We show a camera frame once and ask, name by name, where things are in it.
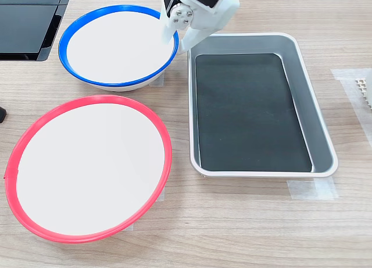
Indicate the white plate with blue rim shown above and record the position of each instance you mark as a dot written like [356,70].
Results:
[116,47]

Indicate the black glossy panel device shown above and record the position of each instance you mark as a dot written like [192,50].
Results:
[26,29]

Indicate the steel tray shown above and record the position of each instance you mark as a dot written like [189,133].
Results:
[316,119]

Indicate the black mat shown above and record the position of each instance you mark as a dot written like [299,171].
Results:
[247,114]

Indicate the small black object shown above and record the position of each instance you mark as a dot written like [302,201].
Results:
[2,114]

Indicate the translucent tape strip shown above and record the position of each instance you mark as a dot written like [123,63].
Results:
[161,195]
[129,227]
[161,79]
[314,189]

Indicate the white plate with red rim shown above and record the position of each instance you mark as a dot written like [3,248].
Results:
[87,169]

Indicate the pale perforated plate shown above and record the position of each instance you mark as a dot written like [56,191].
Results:
[366,93]

